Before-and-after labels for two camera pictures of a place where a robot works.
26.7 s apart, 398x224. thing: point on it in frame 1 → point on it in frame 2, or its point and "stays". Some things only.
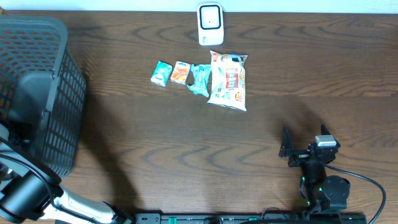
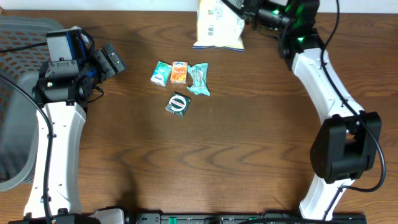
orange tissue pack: (180, 72) stays
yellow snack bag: (228, 80) → (219, 24)
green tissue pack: (161, 73) stays
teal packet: (202, 73) stays
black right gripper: (286, 150) → (252, 6)
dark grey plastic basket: (43, 96) stays
